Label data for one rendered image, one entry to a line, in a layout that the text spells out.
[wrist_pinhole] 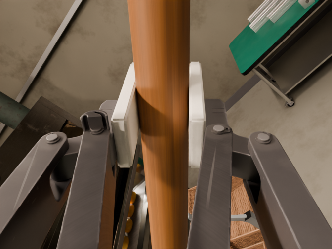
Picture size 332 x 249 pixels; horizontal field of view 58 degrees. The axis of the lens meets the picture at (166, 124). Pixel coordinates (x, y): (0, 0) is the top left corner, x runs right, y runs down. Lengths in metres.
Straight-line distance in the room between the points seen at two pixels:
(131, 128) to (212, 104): 0.05
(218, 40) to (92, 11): 1.61
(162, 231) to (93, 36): 3.91
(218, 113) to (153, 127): 0.04
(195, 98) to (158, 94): 0.02
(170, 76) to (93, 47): 4.00
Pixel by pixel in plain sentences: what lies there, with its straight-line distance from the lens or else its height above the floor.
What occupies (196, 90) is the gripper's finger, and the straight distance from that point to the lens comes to 0.16.
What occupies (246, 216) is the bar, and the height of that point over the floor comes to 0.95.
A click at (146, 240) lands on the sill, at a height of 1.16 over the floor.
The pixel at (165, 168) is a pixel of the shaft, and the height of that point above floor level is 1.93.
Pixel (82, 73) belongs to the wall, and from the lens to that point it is 4.33.
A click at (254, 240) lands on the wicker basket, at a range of 1.95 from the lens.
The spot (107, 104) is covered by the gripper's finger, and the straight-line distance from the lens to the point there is 0.17.
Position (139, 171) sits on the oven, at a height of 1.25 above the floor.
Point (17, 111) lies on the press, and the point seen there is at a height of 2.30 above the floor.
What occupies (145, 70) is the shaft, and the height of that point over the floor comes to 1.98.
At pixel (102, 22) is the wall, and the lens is 4.02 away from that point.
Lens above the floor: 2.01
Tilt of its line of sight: 19 degrees down
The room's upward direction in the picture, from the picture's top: 55 degrees counter-clockwise
